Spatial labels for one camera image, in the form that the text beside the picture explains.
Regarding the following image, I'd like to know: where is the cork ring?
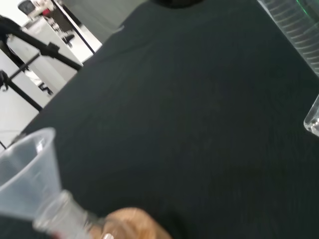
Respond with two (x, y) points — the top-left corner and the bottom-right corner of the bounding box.
(89, 206), (173, 239)

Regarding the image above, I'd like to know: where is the black bench cloth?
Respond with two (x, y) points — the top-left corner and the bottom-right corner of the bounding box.
(0, 0), (319, 239)

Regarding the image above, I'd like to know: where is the translucent plastic funnel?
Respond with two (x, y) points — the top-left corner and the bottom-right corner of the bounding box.
(0, 126), (66, 225)

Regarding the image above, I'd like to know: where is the glass round-bottom flask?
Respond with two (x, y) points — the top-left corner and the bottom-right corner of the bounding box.
(32, 190), (160, 239)

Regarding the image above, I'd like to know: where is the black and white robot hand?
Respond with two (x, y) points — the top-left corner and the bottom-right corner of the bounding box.
(151, 0), (203, 8)

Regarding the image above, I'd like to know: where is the black frame pole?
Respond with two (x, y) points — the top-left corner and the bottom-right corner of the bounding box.
(51, 0), (97, 54)

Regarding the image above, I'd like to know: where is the black camera tripod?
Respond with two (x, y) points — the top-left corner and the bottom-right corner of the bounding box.
(0, 14), (84, 112)

